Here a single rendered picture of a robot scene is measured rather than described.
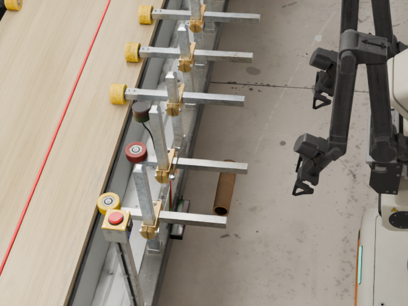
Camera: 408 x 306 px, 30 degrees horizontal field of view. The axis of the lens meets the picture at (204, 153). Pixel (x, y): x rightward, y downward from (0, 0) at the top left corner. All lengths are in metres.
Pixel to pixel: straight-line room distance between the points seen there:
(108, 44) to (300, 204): 1.24
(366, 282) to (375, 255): 0.14
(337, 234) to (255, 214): 0.41
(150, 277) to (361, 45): 1.15
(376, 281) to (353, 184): 0.79
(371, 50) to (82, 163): 1.22
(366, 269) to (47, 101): 1.47
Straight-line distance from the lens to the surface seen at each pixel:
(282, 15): 4.83
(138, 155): 2.81
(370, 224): 3.38
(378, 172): 2.60
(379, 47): 2.12
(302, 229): 3.68
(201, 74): 3.39
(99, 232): 2.80
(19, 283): 2.57
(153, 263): 2.76
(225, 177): 3.78
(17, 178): 2.85
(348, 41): 2.10
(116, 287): 2.82
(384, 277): 3.23
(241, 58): 3.07
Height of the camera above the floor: 2.97
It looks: 48 degrees down
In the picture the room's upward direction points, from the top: 6 degrees counter-clockwise
